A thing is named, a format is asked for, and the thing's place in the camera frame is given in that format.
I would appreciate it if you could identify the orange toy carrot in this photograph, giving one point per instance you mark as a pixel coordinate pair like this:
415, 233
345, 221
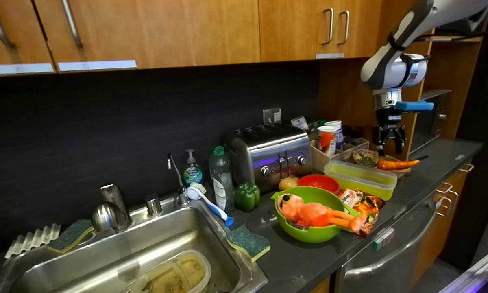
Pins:
391, 164

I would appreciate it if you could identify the silver toaster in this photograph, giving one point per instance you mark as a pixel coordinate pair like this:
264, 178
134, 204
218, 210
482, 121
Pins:
264, 155

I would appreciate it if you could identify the red bowl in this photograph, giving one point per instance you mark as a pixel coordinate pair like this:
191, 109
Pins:
319, 181

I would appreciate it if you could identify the dirty container in sink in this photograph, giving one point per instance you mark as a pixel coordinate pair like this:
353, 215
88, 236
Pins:
184, 272

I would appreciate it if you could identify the purple white canister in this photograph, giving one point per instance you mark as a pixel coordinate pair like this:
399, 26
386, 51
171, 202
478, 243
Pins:
337, 129

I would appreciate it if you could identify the green yellow sponge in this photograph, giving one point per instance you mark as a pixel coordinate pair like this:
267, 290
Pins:
244, 239

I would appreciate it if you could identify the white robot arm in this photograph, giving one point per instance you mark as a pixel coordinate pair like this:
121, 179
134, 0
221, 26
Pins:
391, 67

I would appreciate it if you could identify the chrome faucet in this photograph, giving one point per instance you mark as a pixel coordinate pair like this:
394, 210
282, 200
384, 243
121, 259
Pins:
111, 213

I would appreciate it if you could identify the clear soap dispenser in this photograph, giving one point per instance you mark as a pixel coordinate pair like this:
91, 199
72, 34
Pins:
192, 171

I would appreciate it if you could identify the blue white dish brush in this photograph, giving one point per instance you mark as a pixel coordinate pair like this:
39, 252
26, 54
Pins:
199, 192

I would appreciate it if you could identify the white red canister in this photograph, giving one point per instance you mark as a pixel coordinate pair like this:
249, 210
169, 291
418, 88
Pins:
327, 140

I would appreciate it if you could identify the green toy pepper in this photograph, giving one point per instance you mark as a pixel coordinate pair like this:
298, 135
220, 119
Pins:
247, 197

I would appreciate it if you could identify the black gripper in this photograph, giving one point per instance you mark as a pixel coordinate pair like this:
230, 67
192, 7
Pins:
389, 125

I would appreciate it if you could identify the yellow potato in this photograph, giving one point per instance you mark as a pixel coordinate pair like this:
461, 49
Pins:
288, 182

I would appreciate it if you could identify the stainless steel sink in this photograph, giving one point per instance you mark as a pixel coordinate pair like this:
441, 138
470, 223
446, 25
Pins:
112, 262

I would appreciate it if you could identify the instant noodle packet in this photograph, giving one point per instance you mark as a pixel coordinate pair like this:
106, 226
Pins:
365, 204

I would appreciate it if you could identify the stainless microwave oven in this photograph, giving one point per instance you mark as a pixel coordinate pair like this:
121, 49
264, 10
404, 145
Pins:
430, 124

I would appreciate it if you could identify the clear yellow plastic container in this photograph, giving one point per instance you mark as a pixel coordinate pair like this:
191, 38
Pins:
368, 179

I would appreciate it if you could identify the stainless dishwasher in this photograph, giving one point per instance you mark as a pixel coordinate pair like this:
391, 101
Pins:
387, 261

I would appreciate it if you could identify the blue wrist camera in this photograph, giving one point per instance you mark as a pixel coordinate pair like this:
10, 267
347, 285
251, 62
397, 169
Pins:
413, 106

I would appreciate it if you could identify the wooden upper cabinets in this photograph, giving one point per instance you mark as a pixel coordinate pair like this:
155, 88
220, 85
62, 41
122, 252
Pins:
64, 36

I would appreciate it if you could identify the green dish soap bottle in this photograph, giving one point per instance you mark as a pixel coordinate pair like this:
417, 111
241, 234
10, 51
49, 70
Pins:
221, 178

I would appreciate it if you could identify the orange plush toy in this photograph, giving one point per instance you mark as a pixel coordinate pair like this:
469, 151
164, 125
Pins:
314, 213

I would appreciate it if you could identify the wooden crate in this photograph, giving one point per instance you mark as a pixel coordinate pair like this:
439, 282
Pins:
319, 158

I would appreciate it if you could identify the woven wicker basket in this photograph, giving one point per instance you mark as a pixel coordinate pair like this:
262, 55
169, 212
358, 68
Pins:
369, 160

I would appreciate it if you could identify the green bowl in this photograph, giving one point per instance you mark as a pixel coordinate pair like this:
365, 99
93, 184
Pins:
314, 233

